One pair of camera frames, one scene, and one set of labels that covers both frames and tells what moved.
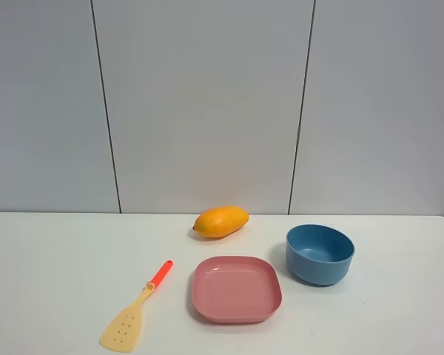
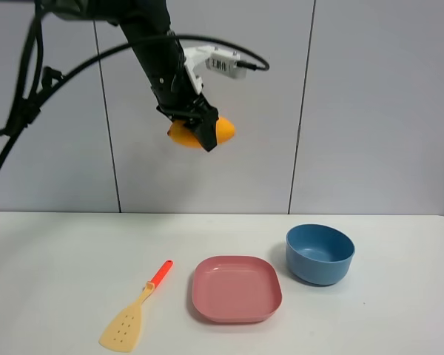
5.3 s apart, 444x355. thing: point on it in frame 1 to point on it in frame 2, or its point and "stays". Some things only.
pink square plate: (235, 289) stays
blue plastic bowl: (318, 255) stays
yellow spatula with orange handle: (122, 333) stays
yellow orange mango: (220, 222) to (184, 134)
